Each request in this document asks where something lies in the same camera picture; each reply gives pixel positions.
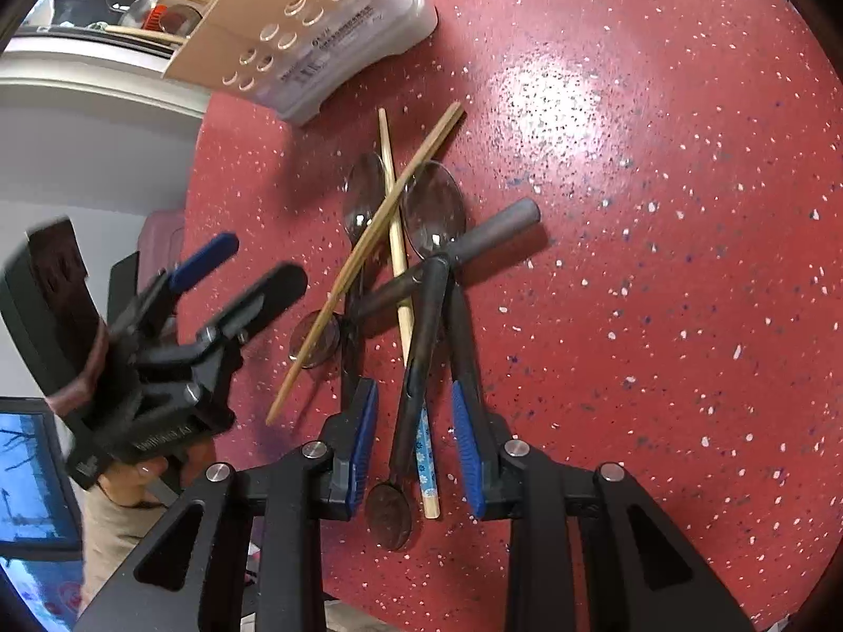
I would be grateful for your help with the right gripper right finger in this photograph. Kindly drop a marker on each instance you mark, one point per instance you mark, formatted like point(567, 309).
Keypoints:
point(595, 527)

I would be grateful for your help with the pink plastic stool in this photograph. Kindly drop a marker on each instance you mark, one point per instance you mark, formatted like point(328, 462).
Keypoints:
point(159, 244)

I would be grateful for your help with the person's left hand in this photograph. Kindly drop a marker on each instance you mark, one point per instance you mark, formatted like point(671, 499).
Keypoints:
point(128, 485)

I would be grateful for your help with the dark-handled metal spoon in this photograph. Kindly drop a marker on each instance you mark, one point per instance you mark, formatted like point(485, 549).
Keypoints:
point(388, 506)

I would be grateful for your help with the beige utensil holder caddy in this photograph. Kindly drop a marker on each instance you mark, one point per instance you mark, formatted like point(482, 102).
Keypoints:
point(292, 55)

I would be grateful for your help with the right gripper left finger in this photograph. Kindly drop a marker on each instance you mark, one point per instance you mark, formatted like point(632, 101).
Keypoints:
point(245, 543)

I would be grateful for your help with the small black-handled spoon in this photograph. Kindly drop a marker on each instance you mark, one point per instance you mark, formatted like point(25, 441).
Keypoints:
point(501, 228)

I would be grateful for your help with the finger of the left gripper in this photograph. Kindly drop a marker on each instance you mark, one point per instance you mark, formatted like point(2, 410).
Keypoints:
point(204, 259)
point(216, 350)

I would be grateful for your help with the bamboo chopstick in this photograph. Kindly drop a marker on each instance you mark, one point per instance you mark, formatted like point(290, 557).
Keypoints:
point(149, 35)
point(369, 240)

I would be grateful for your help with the computer monitor screen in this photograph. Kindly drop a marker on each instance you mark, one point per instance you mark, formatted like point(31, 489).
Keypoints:
point(42, 548)

